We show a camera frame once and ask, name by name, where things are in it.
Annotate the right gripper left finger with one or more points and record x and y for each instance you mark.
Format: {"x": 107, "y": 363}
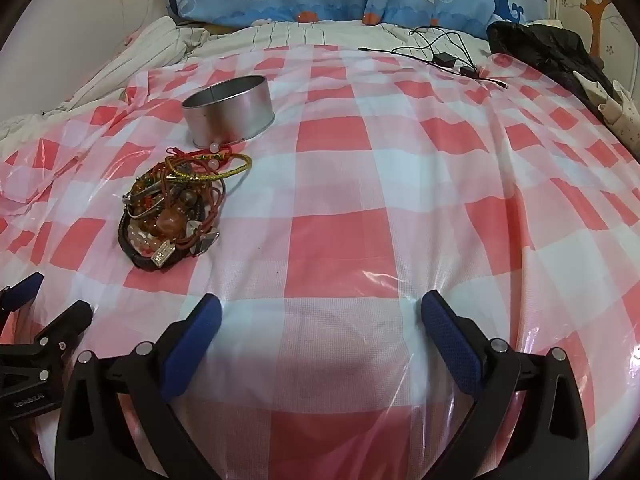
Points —
{"x": 93, "y": 439}

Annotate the white patterned cloth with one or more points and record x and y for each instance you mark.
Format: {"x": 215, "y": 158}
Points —
{"x": 618, "y": 111}

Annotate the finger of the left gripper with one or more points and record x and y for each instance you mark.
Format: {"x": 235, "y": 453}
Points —
{"x": 14, "y": 297}
{"x": 64, "y": 332}

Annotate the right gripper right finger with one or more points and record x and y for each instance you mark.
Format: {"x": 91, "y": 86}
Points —
{"x": 550, "y": 438}

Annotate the round silver metal tin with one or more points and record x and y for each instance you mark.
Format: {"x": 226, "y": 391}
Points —
{"x": 230, "y": 112}

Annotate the black jacket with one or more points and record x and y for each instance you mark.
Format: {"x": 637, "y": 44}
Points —
{"x": 555, "y": 52}

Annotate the silver metal bangle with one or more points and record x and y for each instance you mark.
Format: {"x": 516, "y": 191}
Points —
{"x": 145, "y": 197}

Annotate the red white checkered plastic sheet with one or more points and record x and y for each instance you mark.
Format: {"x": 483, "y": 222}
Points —
{"x": 380, "y": 179}

